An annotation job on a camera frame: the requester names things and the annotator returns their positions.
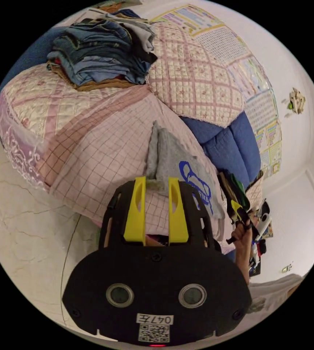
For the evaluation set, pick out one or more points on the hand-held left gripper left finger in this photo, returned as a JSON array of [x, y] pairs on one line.
[[135, 218]]

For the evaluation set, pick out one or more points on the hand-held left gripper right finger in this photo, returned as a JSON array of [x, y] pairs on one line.
[[179, 227]]

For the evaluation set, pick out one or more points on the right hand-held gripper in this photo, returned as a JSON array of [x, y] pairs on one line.
[[243, 218]]

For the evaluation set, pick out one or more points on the gray short sleeve blue print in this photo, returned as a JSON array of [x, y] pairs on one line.
[[170, 161]]

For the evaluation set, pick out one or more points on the person's right forearm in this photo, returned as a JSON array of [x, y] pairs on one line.
[[243, 262]]

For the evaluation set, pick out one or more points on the person's right hand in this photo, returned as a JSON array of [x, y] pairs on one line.
[[243, 236]]

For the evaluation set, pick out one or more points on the pile of clothes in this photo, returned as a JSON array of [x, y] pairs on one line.
[[234, 188], [102, 54]]

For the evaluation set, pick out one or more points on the blue quilt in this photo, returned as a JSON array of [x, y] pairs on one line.
[[228, 142]]

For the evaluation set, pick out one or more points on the bed with pink grid sheet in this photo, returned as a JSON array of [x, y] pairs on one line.
[[104, 153]]

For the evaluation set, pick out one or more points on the pink checked quilted pillow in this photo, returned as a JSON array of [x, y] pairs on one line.
[[195, 76]]

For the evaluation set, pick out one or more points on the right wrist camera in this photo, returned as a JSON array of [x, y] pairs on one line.
[[264, 222]]

